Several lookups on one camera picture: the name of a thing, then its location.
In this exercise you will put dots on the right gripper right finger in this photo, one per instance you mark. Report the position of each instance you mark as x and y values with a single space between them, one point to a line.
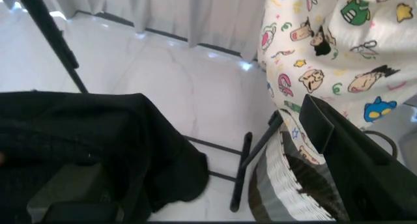
365 172

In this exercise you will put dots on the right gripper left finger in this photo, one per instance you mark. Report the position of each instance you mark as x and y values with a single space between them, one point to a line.
71 191

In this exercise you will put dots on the black garment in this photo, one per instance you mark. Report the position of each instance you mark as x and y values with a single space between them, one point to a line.
114 129

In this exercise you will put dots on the cream printed garment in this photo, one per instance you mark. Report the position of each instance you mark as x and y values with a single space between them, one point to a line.
352 61

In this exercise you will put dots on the white laundry basket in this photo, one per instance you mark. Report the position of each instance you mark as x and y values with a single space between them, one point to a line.
286 188

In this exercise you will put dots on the black clothes rack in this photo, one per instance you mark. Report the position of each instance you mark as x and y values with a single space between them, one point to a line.
49 32

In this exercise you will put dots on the white curtain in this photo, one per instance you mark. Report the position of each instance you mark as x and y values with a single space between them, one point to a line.
195 15

